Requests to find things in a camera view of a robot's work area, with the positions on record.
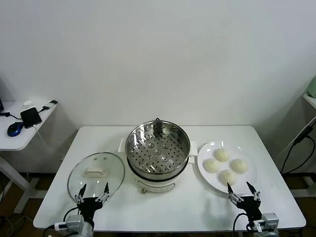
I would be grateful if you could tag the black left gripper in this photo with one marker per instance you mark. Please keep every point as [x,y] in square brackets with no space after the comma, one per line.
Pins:
[89,206]

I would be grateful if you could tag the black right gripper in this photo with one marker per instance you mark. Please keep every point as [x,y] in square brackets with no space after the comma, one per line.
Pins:
[249,205]

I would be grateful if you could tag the white steamed baozi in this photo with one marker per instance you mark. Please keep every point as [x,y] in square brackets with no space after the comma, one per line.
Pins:
[228,177]
[211,165]
[222,154]
[239,165]

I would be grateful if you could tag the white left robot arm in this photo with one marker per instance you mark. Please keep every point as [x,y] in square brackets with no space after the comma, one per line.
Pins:
[88,230]

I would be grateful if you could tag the perforated stainless steel steamer basket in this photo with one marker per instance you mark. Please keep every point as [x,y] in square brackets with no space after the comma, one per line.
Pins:
[182,140]

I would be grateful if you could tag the white round plate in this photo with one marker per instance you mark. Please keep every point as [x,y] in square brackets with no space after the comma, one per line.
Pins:
[247,182]

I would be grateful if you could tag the white electric cooker base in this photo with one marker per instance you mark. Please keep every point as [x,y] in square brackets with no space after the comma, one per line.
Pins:
[155,184]

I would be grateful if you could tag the white side table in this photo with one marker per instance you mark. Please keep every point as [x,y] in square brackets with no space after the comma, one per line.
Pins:
[17,142]

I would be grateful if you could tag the black smartphone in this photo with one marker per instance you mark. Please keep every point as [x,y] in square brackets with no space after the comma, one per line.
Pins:
[30,117]

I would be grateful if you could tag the black silver usb adapter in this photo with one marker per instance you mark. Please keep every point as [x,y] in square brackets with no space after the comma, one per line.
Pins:
[50,103]

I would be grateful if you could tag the blue computer mouse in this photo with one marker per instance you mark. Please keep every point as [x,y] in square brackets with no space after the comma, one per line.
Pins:
[15,129]

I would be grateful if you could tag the small white case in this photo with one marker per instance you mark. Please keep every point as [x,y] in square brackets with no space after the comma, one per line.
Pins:
[27,103]

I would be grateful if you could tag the white shelf board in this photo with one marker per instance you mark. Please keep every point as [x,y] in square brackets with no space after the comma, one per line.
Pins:
[311,100]

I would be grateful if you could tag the pale green appliance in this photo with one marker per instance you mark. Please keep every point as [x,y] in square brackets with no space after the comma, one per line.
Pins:
[312,87]

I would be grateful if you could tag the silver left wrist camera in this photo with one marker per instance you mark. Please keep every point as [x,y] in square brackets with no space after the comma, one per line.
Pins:
[74,223]

